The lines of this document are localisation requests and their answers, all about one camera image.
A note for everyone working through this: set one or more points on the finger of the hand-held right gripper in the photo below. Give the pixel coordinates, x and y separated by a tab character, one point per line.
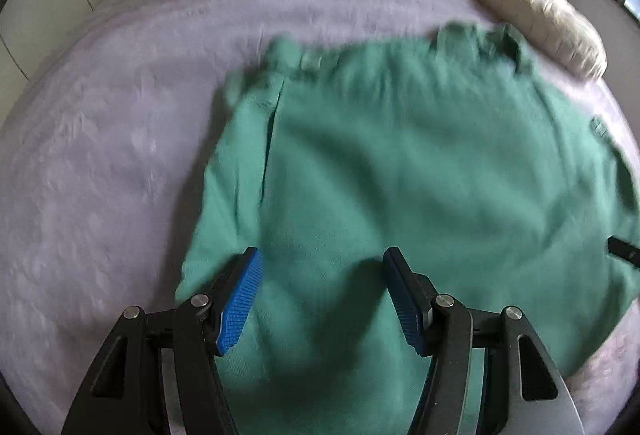
625	251

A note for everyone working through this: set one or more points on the lavender fleece blanket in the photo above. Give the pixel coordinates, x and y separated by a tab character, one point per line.
125	140

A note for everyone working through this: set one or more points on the green work jacket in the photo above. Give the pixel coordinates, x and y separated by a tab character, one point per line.
400	155

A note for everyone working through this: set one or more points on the white wardrobe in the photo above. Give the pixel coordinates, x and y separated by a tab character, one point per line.
35	10

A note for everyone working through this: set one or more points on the cream round pleated pillow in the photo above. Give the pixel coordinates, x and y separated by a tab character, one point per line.
540	15

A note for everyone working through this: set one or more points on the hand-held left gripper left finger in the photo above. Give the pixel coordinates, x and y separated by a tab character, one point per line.
240	302

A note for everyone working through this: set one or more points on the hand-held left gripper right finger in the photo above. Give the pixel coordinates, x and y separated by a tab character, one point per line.
407	305

